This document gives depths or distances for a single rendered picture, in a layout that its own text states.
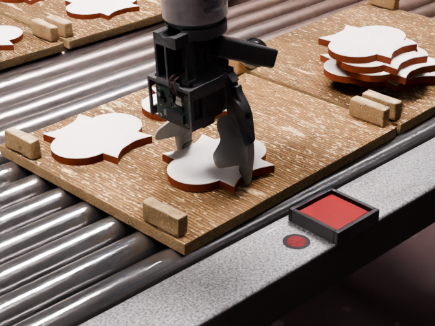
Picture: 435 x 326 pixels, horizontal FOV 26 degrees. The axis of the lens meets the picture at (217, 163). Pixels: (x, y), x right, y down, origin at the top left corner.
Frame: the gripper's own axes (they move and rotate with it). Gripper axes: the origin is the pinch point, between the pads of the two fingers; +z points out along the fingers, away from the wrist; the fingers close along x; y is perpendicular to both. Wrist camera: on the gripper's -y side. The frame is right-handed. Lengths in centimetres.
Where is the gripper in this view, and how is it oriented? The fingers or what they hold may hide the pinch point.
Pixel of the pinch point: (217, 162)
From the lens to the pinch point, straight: 118.2
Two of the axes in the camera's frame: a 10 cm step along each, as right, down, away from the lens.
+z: 0.5, 8.6, 5.1
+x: 7.2, 3.2, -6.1
